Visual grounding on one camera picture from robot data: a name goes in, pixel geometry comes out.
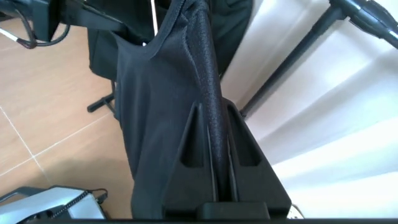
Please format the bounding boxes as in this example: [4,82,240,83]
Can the black drawstring shorts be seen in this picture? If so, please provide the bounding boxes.
[86,0,253,82]

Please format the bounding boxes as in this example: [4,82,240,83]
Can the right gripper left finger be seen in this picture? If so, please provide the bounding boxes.
[162,101,218,219]

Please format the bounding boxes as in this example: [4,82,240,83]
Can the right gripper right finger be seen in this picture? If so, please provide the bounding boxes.
[224,98,292,219]

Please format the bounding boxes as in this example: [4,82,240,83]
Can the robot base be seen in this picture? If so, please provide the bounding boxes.
[0,185,108,224]

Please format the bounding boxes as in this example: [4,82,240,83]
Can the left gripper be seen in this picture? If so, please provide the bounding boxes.
[0,0,127,43]

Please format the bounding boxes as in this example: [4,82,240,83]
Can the black clothes rack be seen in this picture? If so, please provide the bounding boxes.
[86,0,398,121]

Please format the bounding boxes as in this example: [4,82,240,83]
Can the black cable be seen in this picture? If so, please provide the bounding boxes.
[86,187,109,205]

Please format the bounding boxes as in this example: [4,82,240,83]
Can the black garment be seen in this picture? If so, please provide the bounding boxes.
[112,0,233,220]

